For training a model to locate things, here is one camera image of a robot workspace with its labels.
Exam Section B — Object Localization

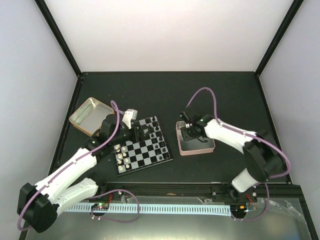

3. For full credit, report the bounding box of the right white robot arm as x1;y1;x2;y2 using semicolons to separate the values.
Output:
180;110;285;202

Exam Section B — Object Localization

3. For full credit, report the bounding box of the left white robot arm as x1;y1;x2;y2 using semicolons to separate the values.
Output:
17;110;152;233

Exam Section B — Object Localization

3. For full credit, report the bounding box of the pink tray of black pieces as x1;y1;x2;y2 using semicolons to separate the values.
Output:
175;121;216;156

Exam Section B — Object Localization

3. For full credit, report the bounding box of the white chess piece row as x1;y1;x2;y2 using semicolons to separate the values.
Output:
114;144;132;175

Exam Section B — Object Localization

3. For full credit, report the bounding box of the black and silver chessboard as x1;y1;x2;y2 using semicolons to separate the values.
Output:
117;116;173;176

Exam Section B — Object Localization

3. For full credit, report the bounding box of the gold metal tin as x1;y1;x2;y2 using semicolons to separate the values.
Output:
69;97;114;136

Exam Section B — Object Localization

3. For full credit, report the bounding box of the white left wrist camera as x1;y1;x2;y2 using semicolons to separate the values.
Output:
122;109;138;129

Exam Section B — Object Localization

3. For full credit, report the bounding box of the light blue cable duct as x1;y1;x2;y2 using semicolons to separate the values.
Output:
66;202;231;217

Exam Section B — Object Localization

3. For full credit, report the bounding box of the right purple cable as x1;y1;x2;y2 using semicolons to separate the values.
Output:
186;86;292;222

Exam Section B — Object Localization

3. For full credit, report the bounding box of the black corner frame post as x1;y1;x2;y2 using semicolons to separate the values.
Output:
34;0;82;77
254;0;304;78

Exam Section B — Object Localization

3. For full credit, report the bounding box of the left black corner frame post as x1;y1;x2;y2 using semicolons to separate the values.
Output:
34;0;82;77

